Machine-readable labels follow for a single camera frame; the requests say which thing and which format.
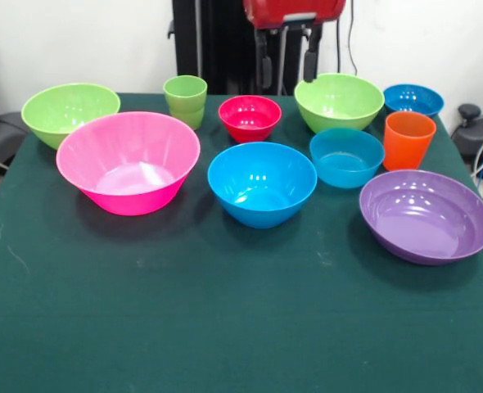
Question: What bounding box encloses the black equipment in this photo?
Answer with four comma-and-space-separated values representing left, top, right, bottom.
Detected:
0, 61, 29, 165

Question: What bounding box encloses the large blue plastic bowl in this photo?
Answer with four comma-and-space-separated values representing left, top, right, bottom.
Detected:
206, 141, 318, 229

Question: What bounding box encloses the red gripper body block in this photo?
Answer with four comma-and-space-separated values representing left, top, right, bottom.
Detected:
242, 0, 347, 30

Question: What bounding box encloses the orange plastic cup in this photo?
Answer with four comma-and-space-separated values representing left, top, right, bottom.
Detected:
382, 111, 437, 172

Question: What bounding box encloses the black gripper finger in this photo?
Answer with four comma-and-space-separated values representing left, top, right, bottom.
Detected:
304, 23, 324, 83
254, 28, 273, 89

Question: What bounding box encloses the small red plastic bowl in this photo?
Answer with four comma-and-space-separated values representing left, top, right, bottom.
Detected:
218, 95, 283, 144

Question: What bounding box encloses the purple plastic bowl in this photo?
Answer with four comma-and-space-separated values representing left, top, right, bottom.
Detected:
358, 169, 483, 266

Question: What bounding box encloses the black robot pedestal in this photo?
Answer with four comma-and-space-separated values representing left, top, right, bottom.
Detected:
167, 0, 310, 97

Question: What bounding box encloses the small dark blue bowl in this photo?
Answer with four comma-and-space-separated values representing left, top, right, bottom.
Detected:
383, 84, 445, 119

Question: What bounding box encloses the large pink plastic bowl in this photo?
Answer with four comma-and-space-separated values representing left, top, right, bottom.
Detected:
55, 111, 202, 217

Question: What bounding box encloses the translucent light blue bowl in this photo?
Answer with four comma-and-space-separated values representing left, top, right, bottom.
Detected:
309, 127, 386, 190

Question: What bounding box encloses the green plastic bowl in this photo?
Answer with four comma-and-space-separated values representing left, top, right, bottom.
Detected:
20, 83, 122, 151
293, 72, 386, 135

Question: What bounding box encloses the dark green tablecloth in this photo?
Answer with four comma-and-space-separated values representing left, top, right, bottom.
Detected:
0, 93, 483, 393

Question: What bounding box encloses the green plastic cup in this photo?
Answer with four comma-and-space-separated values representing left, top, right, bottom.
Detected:
162, 75, 209, 131

